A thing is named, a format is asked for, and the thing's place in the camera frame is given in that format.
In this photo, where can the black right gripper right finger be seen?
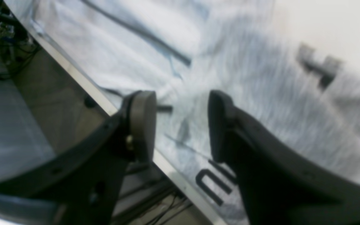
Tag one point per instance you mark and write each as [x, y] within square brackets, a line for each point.
[277, 185]

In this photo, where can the aluminium table frame rail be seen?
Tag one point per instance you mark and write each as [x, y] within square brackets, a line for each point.
[24, 11]

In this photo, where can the grey T-shirt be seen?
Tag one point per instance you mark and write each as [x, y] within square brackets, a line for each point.
[294, 65]

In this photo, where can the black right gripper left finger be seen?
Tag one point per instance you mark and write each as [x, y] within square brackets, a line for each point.
[82, 185]

